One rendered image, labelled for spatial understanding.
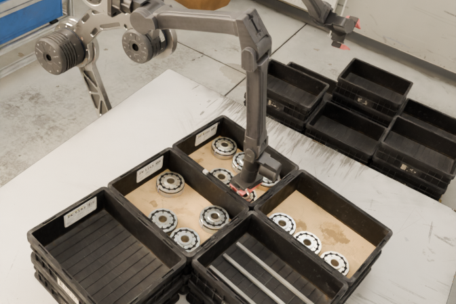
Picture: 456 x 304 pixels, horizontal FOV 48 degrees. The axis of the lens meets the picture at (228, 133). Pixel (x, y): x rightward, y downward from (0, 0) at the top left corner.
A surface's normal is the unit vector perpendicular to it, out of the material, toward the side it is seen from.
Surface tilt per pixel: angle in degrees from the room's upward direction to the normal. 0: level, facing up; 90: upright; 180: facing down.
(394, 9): 90
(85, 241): 0
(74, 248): 0
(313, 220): 0
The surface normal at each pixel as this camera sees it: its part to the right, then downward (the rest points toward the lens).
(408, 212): 0.15, -0.74
